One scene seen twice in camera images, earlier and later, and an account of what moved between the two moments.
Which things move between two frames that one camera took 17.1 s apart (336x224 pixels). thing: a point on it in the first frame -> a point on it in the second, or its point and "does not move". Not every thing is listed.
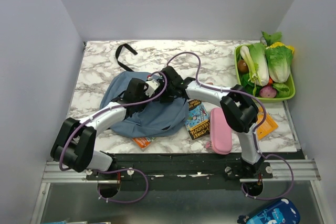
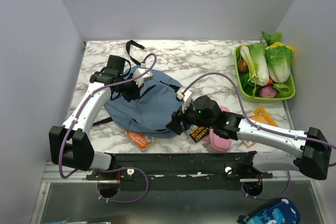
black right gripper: (166, 99) -> (174, 125)
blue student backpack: (150, 119) does not move
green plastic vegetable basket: (290, 97) does not move
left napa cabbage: (259, 53) does not move
